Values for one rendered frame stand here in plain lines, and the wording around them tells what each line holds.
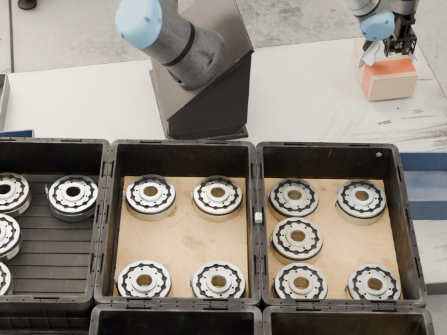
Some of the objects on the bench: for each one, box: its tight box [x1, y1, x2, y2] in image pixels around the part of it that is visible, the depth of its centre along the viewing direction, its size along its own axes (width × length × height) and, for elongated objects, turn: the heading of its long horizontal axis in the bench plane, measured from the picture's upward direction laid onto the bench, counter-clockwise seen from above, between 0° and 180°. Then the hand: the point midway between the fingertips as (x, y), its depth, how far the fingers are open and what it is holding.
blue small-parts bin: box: [399, 152, 447, 220], centre depth 193 cm, size 20×15×7 cm
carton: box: [351, 38, 418, 101], centre depth 218 cm, size 16×12×8 cm
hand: (384, 62), depth 217 cm, fingers closed on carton, 14 cm apart
